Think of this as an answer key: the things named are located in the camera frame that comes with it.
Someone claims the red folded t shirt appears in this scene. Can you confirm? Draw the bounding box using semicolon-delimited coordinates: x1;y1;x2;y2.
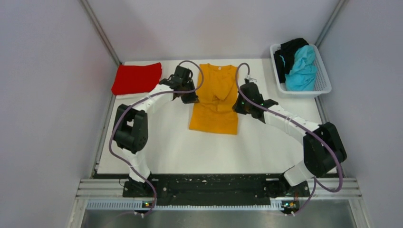
111;62;162;95

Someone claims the orange t shirt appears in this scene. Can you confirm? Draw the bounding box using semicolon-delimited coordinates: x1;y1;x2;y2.
189;64;239;135

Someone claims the right aluminium frame post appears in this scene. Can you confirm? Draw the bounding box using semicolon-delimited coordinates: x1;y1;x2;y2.
315;0;349;48

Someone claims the aluminium frame post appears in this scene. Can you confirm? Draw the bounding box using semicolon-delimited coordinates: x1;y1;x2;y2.
78;0;122;66
315;0;349;48

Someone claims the white folded cloth under red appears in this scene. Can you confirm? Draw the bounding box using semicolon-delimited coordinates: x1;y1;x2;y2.
116;92;149;100

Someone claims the black t shirt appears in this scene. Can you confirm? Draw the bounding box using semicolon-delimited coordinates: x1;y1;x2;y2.
274;38;308;83

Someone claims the left aluminium frame post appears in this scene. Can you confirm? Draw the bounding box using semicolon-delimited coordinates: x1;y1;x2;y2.
78;0;122;66

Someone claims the white plastic basket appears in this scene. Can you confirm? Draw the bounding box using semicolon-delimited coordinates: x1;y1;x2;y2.
269;44;332;98

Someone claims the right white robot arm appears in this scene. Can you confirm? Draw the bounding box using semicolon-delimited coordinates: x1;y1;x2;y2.
233;80;346;198

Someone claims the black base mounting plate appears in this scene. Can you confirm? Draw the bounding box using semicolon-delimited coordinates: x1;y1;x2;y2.
123;174;310;206

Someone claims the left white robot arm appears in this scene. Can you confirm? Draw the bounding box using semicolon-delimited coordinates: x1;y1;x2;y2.
109;65;199;197

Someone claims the cyan t shirt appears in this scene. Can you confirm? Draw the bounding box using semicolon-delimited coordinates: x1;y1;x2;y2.
285;45;317;92

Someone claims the white slotted cable duct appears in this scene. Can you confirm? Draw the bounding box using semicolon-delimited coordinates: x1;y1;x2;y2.
86;199;297;211

